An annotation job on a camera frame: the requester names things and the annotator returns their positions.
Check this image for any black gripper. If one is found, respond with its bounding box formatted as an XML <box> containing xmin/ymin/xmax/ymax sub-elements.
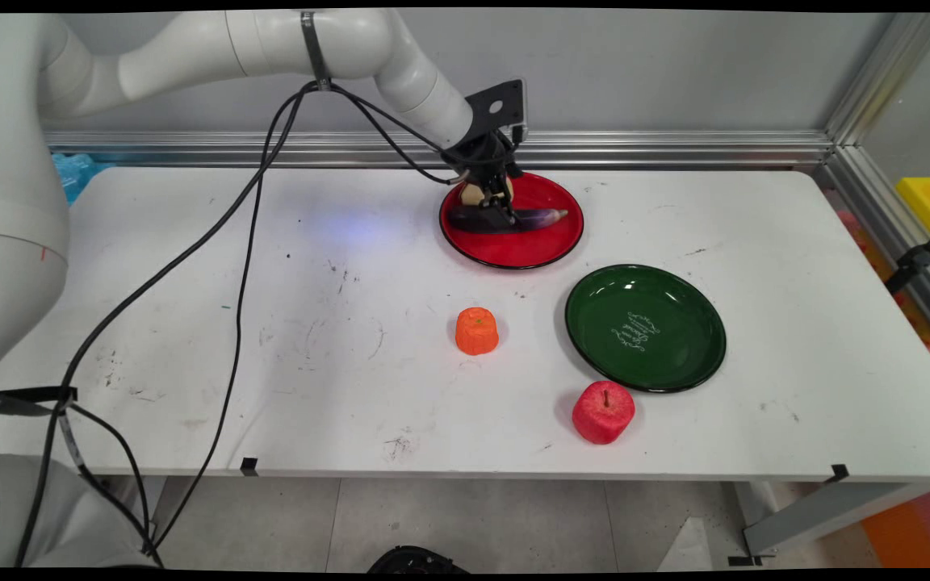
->
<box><xmin>441</xmin><ymin>127</ymin><xmax>525</xmax><ymax>229</ymax></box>

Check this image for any purple toy eggplant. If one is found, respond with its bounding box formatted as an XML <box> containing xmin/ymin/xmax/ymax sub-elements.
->
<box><xmin>447</xmin><ymin>207</ymin><xmax>570</xmax><ymax>236</ymax></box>

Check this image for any orange toy fruit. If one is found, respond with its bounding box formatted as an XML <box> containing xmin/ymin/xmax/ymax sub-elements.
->
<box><xmin>455</xmin><ymin>307</ymin><xmax>501</xmax><ymax>357</ymax></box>

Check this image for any yellow toy potato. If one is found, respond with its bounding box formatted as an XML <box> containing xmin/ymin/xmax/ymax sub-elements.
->
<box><xmin>460</xmin><ymin>178</ymin><xmax>516</xmax><ymax>208</ymax></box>

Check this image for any red plate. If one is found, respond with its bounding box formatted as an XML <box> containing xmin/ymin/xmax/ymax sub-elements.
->
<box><xmin>439</xmin><ymin>170</ymin><xmax>584</xmax><ymax>270</ymax></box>

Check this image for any dark green plate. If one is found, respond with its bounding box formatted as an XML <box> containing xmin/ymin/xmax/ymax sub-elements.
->
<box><xmin>564</xmin><ymin>264</ymin><xmax>727</xmax><ymax>395</ymax></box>

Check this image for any red toy apple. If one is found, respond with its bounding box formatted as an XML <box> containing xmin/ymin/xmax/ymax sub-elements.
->
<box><xmin>572</xmin><ymin>381</ymin><xmax>637</xmax><ymax>445</ymax></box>

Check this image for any black round floor object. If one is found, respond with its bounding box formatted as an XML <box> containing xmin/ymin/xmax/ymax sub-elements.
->
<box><xmin>368</xmin><ymin>546</ymin><xmax>471</xmax><ymax>574</ymax></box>

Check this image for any blue bubble wrap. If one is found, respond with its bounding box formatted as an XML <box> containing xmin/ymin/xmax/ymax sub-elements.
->
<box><xmin>51</xmin><ymin>153</ymin><xmax>116</xmax><ymax>204</ymax></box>

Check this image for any grey table leg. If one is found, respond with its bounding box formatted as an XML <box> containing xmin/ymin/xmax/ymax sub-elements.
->
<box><xmin>743</xmin><ymin>483</ymin><xmax>930</xmax><ymax>559</ymax></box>

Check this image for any orange floor box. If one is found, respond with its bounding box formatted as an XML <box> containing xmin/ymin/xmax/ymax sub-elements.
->
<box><xmin>861</xmin><ymin>484</ymin><xmax>930</xmax><ymax>568</ymax></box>

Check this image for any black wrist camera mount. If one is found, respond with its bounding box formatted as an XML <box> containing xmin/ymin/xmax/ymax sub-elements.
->
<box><xmin>465</xmin><ymin>78</ymin><xmax>527</xmax><ymax>132</ymax></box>

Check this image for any long horizontal aluminium rail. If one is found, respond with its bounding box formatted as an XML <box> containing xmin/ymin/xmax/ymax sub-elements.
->
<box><xmin>44</xmin><ymin>131</ymin><xmax>835</xmax><ymax>171</ymax></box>

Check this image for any grey strap on arm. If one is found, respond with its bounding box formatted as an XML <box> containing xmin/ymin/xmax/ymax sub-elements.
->
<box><xmin>300</xmin><ymin>10</ymin><xmax>332</xmax><ymax>90</ymax></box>

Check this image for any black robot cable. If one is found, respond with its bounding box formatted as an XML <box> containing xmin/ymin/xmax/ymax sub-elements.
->
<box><xmin>142</xmin><ymin>81</ymin><xmax>466</xmax><ymax>558</ymax></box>
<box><xmin>15</xmin><ymin>81</ymin><xmax>466</xmax><ymax>568</ymax></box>

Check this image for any aluminium side rail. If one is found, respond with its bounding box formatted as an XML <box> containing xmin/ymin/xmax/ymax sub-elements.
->
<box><xmin>812</xmin><ymin>145</ymin><xmax>930</xmax><ymax>360</ymax></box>

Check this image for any upright aluminium frame post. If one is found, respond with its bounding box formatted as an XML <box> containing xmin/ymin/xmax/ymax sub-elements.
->
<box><xmin>824</xmin><ymin>12</ymin><xmax>930</xmax><ymax>148</ymax></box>

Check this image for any black strap on robot base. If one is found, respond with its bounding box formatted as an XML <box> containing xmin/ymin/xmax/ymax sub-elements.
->
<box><xmin>0</xmin><ymin>387</ymin><xmax>78</xmax><ymax>418</ymax></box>

